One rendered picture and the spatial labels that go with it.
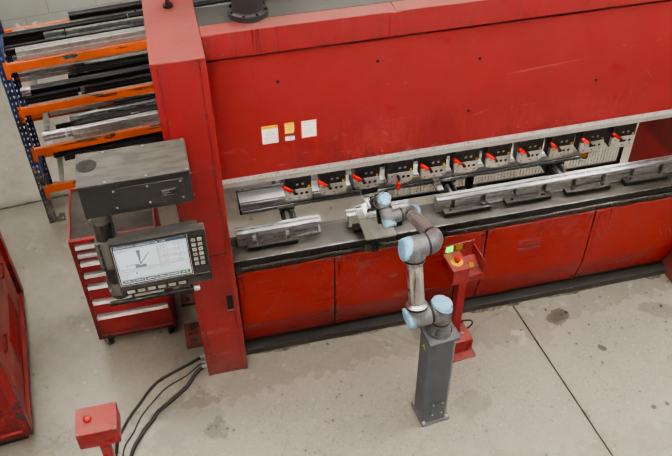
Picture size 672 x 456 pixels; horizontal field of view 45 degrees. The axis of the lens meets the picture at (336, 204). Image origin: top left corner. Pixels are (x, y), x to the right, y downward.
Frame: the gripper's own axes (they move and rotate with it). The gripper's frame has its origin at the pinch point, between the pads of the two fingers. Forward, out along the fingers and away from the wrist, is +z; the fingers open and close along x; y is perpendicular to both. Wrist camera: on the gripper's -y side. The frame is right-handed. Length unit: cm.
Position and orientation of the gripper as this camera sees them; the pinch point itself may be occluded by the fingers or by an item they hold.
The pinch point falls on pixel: (373, 211)
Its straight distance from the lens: 473.6
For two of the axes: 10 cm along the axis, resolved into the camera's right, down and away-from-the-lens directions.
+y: -1.9, -9.7, 1.3
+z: -1.4, 1.6, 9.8
